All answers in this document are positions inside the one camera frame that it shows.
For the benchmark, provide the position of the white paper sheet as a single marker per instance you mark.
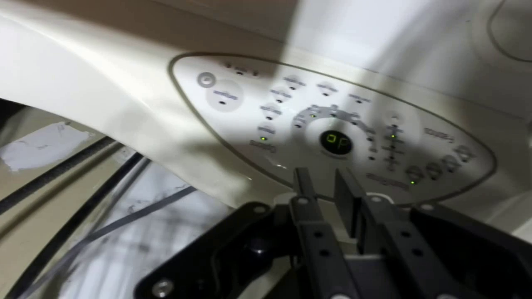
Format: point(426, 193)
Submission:
point(43, 146)

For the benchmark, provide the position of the oval washer control panel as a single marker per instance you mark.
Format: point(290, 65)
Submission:
point(266, 110)

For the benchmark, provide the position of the round digital display dial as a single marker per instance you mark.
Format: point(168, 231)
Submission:
point(336, 141)

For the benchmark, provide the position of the white front-load washer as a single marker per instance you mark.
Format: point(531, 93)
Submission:
point(110, 88)

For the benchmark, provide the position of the grey round power button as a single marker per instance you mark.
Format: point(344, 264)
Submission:
point(206, 78)

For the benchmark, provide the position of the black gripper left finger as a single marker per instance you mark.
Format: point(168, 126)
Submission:
point(250, 254)

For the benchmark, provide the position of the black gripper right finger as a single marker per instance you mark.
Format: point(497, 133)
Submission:
point(459, 259)

